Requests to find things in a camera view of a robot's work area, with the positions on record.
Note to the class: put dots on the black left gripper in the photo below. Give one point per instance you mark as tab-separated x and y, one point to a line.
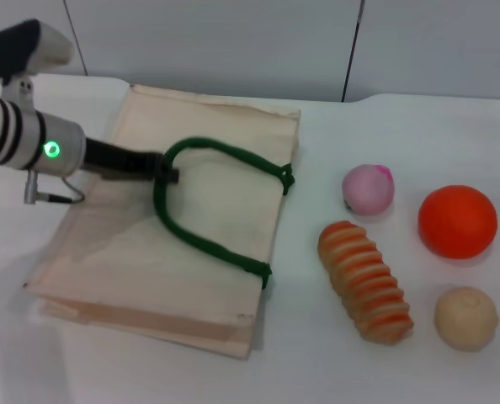
115	157

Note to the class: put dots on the orange striped ridged bread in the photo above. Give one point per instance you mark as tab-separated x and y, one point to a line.
363	278

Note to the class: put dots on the beige egg yolk pastry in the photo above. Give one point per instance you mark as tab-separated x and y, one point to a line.
466	320

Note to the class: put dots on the pink peach bun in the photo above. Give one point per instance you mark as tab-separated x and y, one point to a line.
368	191

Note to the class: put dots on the orange fruit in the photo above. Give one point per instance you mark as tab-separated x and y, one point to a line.
458	221

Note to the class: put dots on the left wrist camera housing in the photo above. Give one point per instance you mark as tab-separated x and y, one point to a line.
18	48

